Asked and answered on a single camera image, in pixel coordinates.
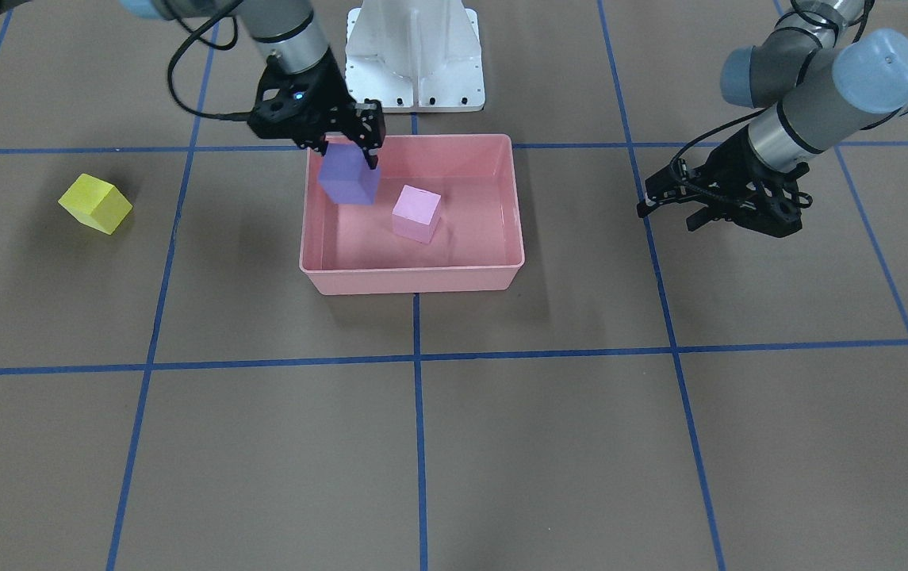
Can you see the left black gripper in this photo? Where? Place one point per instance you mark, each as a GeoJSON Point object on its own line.
{"type": "Point", "coordinates": [733, 176]}

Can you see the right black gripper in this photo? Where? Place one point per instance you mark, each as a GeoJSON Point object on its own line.
{"type": "Point", "coordinates": [327, 98]}

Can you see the purple foam block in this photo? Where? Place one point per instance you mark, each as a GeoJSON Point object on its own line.
{"type": "Point", "coordinates": [346, 177]}

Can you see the pink foam block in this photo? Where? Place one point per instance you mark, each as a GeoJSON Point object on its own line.
{"type": "Point", "coordinates": [416, 214]}

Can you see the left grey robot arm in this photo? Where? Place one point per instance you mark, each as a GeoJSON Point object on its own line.
{"type": "Point", "coordinates": [805, 94]}

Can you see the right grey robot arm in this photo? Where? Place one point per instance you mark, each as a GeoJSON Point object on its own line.
{"type": "Point", "coordinates": [288, 30]}

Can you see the pink plastic bin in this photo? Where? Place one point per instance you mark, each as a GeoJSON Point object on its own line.
{"type": "Point", "coordinates": [478, 245]}

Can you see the yellow foam block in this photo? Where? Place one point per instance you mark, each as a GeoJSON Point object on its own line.
{"type": "Point", "coordinates": [95, 203]}

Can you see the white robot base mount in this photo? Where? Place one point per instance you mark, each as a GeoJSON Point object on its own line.
{"type": "Point", "coordinates": [415, 56]}

